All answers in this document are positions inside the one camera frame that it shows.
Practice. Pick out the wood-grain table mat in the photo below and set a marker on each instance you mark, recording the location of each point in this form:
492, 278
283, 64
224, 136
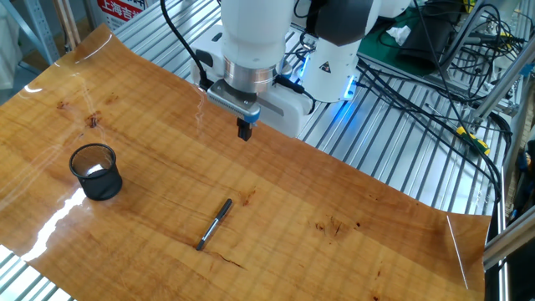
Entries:
251, 209

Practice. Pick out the silver wrist-mounted camera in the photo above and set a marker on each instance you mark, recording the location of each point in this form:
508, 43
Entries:
232, 104

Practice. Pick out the black mesh pen holder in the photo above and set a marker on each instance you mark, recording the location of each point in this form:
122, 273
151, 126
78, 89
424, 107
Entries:
98, 180

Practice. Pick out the white crumpled tissue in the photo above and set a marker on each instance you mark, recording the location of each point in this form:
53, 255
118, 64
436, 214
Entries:
399, 34

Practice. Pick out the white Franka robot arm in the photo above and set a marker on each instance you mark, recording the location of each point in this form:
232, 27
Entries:
255, 33

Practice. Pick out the wooden stick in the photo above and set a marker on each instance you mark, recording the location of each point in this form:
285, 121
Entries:
64, 25
74, 25

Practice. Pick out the black and grey pen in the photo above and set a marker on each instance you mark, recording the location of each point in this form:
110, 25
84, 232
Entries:
214, 226

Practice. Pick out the yellow green screwdriver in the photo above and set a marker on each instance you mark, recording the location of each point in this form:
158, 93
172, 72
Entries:
474, 142

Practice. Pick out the red and white sign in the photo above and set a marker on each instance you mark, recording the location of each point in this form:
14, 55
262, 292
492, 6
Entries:
121, 12

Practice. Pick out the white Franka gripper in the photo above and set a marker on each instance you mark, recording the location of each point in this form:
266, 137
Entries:
288, 119

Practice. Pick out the black pouch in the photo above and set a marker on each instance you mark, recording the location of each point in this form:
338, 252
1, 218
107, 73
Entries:
426, 42

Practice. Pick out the aluminium profile bar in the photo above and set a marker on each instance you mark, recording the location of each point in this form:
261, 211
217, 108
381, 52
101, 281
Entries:
510, 240
505, 83

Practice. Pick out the grey perforated metal shelf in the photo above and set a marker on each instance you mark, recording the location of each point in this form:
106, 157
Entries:
42, 29

